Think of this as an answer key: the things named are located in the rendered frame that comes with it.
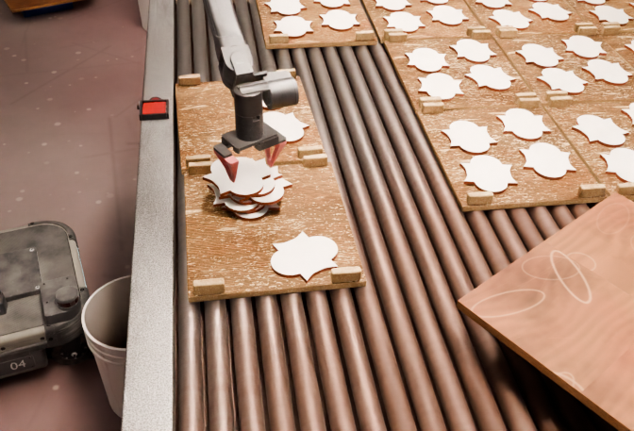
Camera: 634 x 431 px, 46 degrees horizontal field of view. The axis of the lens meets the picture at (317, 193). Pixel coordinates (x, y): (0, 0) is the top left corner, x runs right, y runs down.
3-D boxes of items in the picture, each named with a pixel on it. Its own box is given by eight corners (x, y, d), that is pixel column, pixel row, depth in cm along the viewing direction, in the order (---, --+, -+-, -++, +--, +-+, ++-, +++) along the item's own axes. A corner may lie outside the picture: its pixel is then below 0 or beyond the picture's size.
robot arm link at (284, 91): (224, 77, 154) (227, 52, 147) (275, 68, 158) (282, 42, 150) (241, 125, 150) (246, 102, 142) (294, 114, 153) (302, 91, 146)
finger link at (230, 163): (260, 180, 156) (259, 143, 150) (232, 192, 153) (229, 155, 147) (242, 165, 160) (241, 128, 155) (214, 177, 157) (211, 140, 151)
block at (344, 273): (331, 284, 146) (332, 273, 144) (329, 277, 147) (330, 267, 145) (360, 281, 146) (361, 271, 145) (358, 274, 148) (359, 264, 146)
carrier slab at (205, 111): (181, 174, 175) (181, 169, 174) (175, 88, 206) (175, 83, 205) (326, 162, 181) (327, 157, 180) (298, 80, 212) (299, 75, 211)
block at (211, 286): (193, 296, 142) (192, 286, 140) (193, 290, 143) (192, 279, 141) (225, 293, 143) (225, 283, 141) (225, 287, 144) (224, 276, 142)
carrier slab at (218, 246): (188, 303, 142) (188, 297, 141) (184, 176, 174) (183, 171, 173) (366, 287, 147) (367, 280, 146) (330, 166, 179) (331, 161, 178)
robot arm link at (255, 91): (229, 80, 146) (238, 93, 142) (261, 74, 149) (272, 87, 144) (231, 110, 151) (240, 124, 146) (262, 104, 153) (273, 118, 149)
